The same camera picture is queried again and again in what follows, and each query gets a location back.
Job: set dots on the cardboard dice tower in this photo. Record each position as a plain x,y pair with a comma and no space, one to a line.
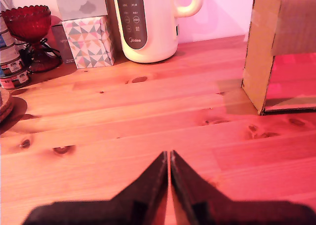
261,49

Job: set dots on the triangle pattern box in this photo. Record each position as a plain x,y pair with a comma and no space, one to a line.
86,42

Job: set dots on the cream electric kettle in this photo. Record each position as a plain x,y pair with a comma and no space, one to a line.
160,25

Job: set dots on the small labelled tin can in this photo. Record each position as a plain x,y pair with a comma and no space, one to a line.
11,66
7,51
14,80

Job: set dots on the grey cloud print box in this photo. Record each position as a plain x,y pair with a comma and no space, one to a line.
79,3

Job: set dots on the red glass footed bowl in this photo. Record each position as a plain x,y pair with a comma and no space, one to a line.
27,22

